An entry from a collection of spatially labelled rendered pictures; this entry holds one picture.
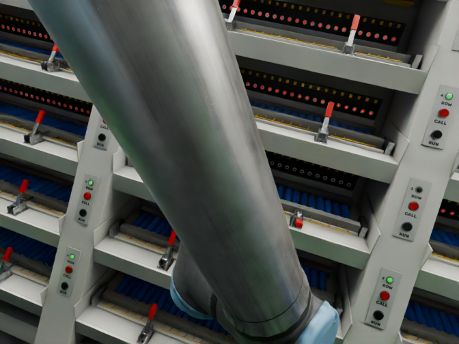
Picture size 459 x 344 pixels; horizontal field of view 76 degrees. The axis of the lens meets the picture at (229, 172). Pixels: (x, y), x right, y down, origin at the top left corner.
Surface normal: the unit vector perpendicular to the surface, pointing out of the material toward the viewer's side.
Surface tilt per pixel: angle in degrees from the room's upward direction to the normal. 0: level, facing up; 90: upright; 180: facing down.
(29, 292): 23
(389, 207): 90
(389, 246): 90
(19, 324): 90
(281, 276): 94
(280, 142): 113
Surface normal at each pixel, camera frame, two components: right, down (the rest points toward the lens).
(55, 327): -0.18, 0.01
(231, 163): 0.57, 0.30
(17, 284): 0.18, -0.88
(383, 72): -0.27, 0.38
